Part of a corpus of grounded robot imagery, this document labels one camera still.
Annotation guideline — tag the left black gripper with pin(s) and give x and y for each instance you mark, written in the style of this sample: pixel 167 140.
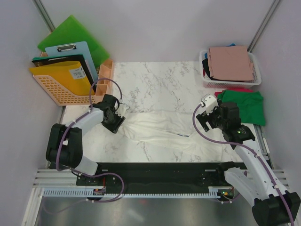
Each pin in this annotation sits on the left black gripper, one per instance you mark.
pixel 114 128

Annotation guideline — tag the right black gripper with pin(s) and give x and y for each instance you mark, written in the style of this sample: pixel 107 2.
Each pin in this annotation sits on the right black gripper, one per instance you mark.
pixel 203 118

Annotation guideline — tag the white printed t shirt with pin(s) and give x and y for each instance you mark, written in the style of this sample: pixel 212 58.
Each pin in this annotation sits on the white printed t shirt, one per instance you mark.
pixel 172 130

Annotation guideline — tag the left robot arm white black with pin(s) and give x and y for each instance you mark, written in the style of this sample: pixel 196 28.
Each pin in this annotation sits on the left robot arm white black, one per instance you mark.
pixel 65 148

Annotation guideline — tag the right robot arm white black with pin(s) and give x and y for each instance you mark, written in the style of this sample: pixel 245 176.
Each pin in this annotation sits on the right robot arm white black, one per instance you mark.
pixel 272 204

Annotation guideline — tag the red t shirt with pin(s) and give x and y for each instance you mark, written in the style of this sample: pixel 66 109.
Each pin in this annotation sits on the red t shirt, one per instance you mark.
pixel 234 89

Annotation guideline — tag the peach compartment organizer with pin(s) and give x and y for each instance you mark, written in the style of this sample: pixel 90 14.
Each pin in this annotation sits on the peach compartment organizer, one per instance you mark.
pixel 106 71

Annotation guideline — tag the white laundry basket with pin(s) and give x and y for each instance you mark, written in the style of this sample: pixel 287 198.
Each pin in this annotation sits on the white laundry basket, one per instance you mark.
pixel 208 83

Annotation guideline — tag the green t shirt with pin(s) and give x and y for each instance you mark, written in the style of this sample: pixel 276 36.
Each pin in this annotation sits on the green t shirt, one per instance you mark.
pixel 250 106

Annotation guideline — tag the orange mesh file holder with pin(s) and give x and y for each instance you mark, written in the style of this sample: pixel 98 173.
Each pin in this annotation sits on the orange mesh file holder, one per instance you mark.
pixel 61 95

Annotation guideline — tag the black garment in basket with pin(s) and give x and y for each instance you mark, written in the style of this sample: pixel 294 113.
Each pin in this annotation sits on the black garment in basket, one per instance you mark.
pixel 205 67

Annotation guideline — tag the pink folded t shirt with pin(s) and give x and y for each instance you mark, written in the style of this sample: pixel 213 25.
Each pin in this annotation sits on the pink folded t shirt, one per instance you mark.
pixel 229 63

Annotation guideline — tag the yellow folder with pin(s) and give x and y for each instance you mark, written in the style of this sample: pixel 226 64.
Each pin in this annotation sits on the yellow folder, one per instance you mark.
pixel 70 74

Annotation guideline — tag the light blue clipboard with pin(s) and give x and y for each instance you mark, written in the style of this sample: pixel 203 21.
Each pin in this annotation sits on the light blue clipboard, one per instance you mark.
pixel 74 49

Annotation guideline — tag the black folder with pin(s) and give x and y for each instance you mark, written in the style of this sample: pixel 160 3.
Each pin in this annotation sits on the black folder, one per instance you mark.
pixel 41 61

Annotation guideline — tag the green plastic board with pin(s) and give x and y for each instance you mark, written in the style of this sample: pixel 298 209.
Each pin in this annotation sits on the green plastic board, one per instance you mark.
pixel 71 31

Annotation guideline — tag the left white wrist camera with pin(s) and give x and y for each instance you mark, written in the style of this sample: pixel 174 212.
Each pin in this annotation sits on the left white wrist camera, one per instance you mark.
pixel 122 109

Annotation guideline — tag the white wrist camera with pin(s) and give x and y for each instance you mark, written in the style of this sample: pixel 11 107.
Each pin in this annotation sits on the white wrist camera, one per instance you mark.
pixel 122 109
pixel 209 103

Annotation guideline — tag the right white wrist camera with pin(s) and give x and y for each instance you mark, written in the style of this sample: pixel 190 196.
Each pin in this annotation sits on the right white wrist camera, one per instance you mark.
pixel 209 103

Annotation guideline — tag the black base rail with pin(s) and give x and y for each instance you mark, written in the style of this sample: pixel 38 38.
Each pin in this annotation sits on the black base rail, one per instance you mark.
pixel 160 177

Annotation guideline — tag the white cable duct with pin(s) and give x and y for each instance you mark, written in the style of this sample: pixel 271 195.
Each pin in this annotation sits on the white cable duct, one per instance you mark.
pixel 86 192

